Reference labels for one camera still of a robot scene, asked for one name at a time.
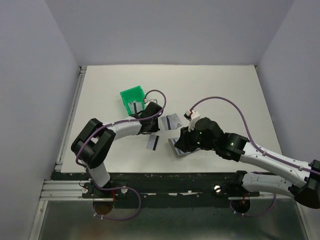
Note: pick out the silver diamond print card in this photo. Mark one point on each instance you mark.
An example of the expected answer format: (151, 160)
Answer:
(173, 122)

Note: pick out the cards in green bin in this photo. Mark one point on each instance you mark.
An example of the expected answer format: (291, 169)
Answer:
(135, 107)

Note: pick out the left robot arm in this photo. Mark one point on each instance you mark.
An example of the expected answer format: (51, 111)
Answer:
(93, 143)

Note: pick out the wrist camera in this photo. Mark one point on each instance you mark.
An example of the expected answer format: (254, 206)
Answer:
(192, 116)
(148, 101)

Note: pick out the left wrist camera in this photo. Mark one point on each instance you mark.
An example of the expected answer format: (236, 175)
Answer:
(148, 101)

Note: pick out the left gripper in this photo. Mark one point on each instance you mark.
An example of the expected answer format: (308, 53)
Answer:
(155, 128)

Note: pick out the aluminium left side rail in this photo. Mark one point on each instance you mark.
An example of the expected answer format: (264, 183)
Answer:
(59, 161)

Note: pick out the silver card beside diamond card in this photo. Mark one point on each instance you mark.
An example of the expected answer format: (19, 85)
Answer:
(166, 122)

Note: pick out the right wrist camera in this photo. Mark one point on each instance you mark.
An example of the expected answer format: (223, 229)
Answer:
(192, 116)

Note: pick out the green plastic bin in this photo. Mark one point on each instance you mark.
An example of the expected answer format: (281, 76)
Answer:
(133, 94)

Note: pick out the aluminium rail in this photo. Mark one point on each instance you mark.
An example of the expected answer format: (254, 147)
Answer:
(59, 161)
(75, 190)

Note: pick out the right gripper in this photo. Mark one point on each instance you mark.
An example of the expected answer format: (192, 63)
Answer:
(184, 143)

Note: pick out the aluminium front rail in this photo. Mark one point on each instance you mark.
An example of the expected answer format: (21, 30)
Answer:
(75, 190)

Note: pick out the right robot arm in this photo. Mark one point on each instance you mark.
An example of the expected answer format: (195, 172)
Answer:
(297, 179)

